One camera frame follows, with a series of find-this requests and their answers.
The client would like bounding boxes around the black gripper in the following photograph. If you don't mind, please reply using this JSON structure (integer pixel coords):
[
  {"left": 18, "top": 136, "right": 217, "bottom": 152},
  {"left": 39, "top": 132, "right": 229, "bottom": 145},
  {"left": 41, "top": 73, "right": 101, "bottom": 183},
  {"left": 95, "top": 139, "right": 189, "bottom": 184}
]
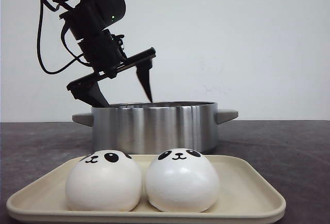
[{"left": 67, "top": 30, "right": 156, "bottom": 107}]

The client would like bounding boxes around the stainless steel steamer pot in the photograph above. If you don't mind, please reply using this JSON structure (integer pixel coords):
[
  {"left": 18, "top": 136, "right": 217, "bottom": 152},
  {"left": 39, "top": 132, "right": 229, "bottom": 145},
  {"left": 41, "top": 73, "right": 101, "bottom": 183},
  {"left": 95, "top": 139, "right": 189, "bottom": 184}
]
[{"left": 72, "top": 101, "right": 239, "bottom": 154}]

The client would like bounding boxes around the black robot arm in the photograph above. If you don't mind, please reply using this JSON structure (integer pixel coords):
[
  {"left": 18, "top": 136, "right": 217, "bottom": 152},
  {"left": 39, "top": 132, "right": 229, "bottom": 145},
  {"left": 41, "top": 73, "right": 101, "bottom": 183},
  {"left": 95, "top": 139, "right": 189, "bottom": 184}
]
[{"left": 40, "top": 0, "right": 156, "bottom": 107}]

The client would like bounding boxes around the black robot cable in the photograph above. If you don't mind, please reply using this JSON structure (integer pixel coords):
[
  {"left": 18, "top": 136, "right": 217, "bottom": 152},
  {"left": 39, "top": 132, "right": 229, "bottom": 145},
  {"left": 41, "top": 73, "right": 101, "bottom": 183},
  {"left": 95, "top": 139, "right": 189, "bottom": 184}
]
[{"left": 31, "top": 0, "right": 86, "bottom": 75}]

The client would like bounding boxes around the beige rectangular tray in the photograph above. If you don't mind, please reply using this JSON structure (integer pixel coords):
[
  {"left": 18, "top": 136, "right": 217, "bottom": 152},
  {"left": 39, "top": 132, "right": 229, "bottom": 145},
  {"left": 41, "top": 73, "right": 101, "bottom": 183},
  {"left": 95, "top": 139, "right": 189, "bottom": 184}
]
[{"left": 6, "top": 155, "right": 286, "bottom": 223}]

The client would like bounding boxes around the panda bun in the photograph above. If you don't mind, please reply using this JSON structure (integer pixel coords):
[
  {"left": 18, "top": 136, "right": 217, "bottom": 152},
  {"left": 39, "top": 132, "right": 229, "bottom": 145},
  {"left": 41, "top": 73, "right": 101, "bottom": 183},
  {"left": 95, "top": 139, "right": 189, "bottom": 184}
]
[
  {"left": 145, "top": 148, "right": 220, "bottom": 212},
  {"left": 65, "top": 150, "right": 143, "bottom": 212}
]

